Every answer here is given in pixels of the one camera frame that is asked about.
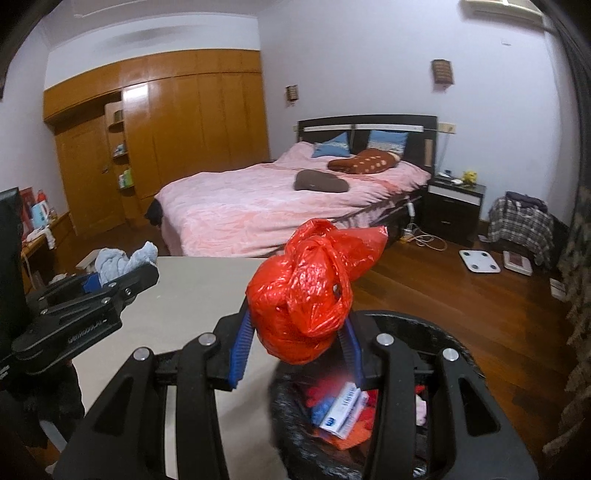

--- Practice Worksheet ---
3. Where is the white glove box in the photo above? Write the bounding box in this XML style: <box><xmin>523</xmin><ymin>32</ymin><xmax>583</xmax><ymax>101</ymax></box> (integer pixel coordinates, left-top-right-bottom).
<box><xmin>318</xmin><ymin>382</ymin><xmax>369</xmax><ymax>439</ymax></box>

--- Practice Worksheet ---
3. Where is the left wall lamp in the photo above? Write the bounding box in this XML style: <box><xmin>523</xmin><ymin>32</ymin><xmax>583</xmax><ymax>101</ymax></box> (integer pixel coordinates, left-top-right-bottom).
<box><xmin>286</xmin><ymin>85</ymin><xmax>298</xmax><ymax>103</ymax></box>

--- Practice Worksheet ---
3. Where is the dark wooden headboard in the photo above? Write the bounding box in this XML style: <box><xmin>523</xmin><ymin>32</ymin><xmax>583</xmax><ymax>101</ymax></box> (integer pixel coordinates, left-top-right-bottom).
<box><xmin>297</xmin><ymin>114</ymin><xmax>438</xmax><ymax>174</ymax></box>

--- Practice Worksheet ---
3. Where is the wooden wardrobe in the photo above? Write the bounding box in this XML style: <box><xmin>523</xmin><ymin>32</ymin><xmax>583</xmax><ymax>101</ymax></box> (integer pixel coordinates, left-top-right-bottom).
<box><xmin>43</xmin><ymin>49</ymin><xmax>270</xmax><ymax>237</ymax></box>

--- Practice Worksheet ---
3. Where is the red dotted pillow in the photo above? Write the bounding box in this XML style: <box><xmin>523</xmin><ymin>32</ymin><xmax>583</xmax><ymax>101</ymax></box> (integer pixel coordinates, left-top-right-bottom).
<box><xmin>327</xmin><ymin>148</ymin><xmax>401</xmax><ymax>175</ymax></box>

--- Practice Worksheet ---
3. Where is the black trash bin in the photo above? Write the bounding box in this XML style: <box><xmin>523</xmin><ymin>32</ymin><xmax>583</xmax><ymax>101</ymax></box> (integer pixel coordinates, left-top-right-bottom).
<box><xmin>270</xmin><ymin>311</ymin><xmax>484</xmax><ymax>479</ymax></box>

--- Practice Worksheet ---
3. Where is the left blue pillow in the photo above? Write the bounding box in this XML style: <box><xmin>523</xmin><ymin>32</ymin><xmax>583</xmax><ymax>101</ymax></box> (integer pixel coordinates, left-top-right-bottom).
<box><xmin>311</xmin><ymin>132</ymin><xmax>351</xmax><ymax>158</ymax></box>

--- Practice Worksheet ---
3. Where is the blue pillow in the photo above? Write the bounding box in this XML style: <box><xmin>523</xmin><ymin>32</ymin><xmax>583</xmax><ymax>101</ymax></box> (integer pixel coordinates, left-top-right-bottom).
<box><xmin>311</xmin><ymin>132</ymin><xmax>351</xmax><ymax>158</ymax></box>
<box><xmin>367</xmin><ymin>130</ymin><xmax>409</xmax><ymax>156</ymax></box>

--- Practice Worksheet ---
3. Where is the right wall lamp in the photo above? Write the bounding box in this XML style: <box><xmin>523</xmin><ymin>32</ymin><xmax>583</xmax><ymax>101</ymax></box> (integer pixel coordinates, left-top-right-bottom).
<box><xmin>431</xmin><ymin>59</ymin><xmax>455</xmax><ymax>87</ymax></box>

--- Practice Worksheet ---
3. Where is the right blue pillow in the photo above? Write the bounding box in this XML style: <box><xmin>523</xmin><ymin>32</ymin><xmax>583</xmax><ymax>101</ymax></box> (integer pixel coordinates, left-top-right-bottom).
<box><xmin>367</xmin><ymin>130</ymin><xmax>409</xmax><ymax>156</ymax></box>

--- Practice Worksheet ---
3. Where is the red glove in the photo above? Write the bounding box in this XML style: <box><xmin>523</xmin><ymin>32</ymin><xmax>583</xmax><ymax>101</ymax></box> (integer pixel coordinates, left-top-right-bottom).
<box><xmin>303</xmin><ymin>375</ymin><xmax>380</xmax><ymax>411</ymax></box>

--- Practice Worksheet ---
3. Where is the white cable on floor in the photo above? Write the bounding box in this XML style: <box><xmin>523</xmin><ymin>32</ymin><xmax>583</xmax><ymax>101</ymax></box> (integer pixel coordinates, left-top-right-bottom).
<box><xmin>399</xmin><ymin>202</ymin><xmax>449</xmax><ymax>253</ymax></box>

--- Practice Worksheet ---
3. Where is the air conditioner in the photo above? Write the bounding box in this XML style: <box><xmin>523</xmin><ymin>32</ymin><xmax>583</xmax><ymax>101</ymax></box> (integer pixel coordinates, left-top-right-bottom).
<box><xmin>463</xmin><ymin>0</ymin><xmax>544</xmax><ymax>26</ymax></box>

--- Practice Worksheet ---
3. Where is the brown cushion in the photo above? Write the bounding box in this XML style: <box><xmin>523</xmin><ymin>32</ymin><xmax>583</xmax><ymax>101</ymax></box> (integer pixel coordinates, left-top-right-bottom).
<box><xmin>294</xmin><ymin>169</ymin><xmax>349</xmax><ymax>193</ymax></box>

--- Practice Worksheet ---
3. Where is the pink white floor box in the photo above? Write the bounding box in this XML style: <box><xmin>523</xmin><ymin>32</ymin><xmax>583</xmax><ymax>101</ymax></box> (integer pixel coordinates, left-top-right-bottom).
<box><xmin>503</xmin><ymin>250</ymin><xmax>533</xmax><ymax>277</ymax></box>

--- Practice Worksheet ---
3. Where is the black garment on bed corner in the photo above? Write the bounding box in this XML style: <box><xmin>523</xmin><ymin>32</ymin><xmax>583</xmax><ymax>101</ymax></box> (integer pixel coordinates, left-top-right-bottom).
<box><xmin>144</xmin><ymin>199</ymin><xmax>163</xmax><ymax>228</ymax></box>

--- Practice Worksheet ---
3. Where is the yellow toy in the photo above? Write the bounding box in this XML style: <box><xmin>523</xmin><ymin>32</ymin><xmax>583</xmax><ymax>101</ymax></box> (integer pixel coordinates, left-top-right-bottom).
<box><xmin>462</xmin><ymin>170</ymin><xmax>478</xmax><ymax>186</ymax></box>

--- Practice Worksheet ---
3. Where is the wall lamp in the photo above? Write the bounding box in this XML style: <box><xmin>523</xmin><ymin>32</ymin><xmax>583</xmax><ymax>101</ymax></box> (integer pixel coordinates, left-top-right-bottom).
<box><xmin>286</xmin><ymin>85</ymin><xmax>298</xmax><ymax>103</ymax></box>
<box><xmin>431</xmin><ymin>59</ymin><xmax>455</xmax><ymax>87</ymax></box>

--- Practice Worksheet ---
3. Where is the light blue kettle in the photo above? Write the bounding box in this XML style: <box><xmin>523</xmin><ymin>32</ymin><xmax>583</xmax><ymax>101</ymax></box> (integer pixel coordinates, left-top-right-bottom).
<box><xmin>31</xmin><ymin>200</ymin><xmax>50</xmax><ymax>229</ymax></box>

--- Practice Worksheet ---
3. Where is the black nightstand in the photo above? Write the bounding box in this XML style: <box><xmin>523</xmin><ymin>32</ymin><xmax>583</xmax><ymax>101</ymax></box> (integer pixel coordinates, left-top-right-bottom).
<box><xmin>420</xmin><ymin>179</ymin><xmax>486</xmax><ymax>247</ymax></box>

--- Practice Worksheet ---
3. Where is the plaid clothing pile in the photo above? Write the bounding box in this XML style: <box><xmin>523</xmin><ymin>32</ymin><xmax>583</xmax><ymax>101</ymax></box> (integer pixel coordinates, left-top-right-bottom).
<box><xmin>488</xmin><ymin>191</ymin><xmax>554</xmax><ymax>267</ymax></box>

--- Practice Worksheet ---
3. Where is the wooden side desk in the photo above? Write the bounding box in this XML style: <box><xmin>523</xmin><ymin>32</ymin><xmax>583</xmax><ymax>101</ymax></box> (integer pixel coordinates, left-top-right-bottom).
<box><xmin>21</xmin><ymin>213</ymin><xmax>76</xmax><ymax>294</ymax></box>

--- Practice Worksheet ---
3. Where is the patterned curtain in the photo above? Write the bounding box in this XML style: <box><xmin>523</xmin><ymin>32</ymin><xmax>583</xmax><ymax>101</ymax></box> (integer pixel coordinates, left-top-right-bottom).
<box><xmin>543</xmin><ymin>186</ymin><xmax>590</xmax><ymax>457</ymax></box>

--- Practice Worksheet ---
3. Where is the white bathroom scale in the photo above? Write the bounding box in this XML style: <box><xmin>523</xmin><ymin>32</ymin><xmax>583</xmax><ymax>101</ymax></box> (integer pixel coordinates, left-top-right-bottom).
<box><xmin>459</xmin><ymin>250</ymin><xmax>501</xmax><ymax>274</ymax></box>

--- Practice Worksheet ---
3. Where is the orange cloth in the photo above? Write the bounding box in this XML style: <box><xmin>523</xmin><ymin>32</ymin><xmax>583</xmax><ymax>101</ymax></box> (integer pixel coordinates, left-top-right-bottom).
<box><xmin>315</xmin><ymin>420</ymin><xmax>374</xmax><ymax>451</ymax></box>

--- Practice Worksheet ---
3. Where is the red plastic bag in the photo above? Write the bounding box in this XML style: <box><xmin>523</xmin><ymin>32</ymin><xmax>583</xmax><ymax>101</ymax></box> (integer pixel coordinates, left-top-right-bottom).
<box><xmin>245</xmin><ymin>219</ymin><xmax>389</xmax><ymax>365</ymax></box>

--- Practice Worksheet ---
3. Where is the pale pink knit cloth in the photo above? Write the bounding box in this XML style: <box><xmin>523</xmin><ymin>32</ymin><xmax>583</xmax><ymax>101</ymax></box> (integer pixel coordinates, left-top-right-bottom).
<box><xmin>415</xmin><ymin>395</ymin><xmax>428</xmax><ymax>427</ymax></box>

